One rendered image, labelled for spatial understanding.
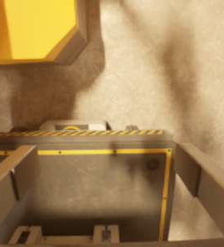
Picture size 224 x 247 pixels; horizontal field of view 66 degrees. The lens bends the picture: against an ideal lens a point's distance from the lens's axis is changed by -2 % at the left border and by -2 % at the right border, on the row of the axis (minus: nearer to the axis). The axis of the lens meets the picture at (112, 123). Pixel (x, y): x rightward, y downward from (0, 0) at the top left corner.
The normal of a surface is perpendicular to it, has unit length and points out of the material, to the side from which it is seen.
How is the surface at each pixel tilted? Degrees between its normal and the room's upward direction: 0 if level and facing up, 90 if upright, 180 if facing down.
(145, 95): 0
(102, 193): 0
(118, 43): 0
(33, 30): 22
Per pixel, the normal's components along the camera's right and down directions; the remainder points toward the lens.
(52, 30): 0.40, 0.23
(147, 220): 0.02, 0.26
